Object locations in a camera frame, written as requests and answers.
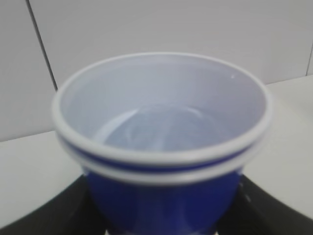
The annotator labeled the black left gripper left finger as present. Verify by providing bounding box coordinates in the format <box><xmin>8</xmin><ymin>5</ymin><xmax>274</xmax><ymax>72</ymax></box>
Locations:
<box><xmin>0</xmin><ymin>176</ymin><xmax>106</xmax><ymax>235</ymax></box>

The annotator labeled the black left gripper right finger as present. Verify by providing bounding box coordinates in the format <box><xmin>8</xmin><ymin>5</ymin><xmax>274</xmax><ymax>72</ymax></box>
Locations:
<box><xmin>217</xmin><ymin>176</ymin><xmax>313</xmax><ymax>235</ymax></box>

